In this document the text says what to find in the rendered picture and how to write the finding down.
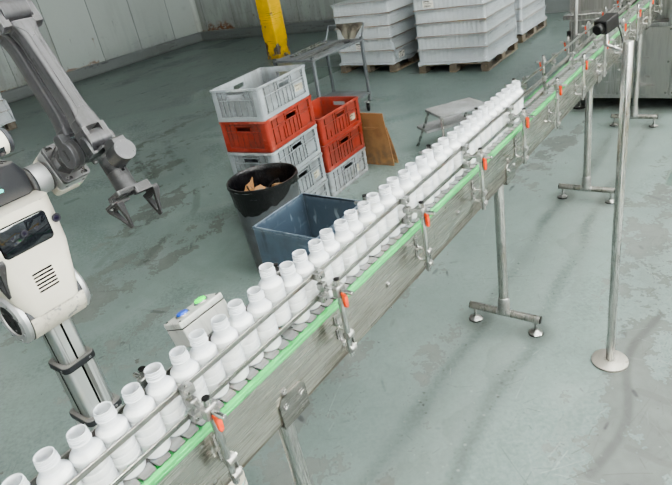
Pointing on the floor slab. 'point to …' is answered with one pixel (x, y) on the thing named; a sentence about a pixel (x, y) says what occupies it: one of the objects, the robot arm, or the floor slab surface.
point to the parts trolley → (330, 64)
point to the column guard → (273, 27)
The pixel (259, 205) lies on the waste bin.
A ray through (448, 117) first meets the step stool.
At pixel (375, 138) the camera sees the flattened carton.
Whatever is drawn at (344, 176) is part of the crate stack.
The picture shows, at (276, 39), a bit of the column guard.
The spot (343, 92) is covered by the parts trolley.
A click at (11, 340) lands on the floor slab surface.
